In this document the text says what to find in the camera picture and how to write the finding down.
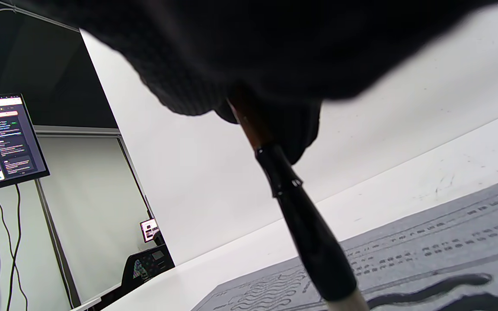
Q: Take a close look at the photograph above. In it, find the person's right hand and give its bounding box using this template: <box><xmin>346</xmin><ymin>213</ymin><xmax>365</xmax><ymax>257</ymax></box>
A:
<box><xmin>13</xmin><ymin>0</ymin><xmax>498</xmax><ymax>165</ymax></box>

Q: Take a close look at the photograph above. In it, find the brown black Chinese brush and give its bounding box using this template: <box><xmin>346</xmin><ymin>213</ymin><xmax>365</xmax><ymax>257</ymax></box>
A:
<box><xmin>227</xmin><ymin>96</ymin><xmax>371</xmax><ymax>311</ymax></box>

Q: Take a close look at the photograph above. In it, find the grey water writing practice cloth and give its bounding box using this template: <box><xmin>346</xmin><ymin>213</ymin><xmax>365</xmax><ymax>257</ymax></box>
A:
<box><xmin>191</xmin><ymin>173</ymin><xmax>498</xmax><ymax>311</ymax></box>

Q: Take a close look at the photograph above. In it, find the white backdrop board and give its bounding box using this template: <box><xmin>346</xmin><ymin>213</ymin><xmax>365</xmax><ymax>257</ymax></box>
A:
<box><xmin>80</xmin><ymin>0</ymin><xmax>498</xmax><ymax>266</ymax></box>

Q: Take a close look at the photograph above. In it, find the small lit screen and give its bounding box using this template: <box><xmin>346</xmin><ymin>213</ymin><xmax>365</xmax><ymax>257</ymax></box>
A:
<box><xmin>140</xmin><ymin>218</ymin><xmax>160</xmax><ymax>244</ymax></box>

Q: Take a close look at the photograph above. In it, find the black office chair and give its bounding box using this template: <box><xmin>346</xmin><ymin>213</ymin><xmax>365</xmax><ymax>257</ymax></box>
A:
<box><xmin>121</xmin><ymin>243</ymin><xmax>176</xmax><ymax>291</ymax></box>

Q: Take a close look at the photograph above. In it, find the large computer monitor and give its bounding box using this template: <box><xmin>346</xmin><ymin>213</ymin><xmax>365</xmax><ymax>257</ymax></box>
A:
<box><xmin>0</xmin><ymin>93</ymin><xmax>51</xmax><ymax>196</ymax></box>

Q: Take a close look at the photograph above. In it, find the black monitor cable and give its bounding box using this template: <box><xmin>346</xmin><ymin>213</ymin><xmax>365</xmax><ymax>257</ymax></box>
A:
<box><xmin>0</xmin><ymin>184</ymin><xmax>29</xmax><ymax>311</ymax></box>

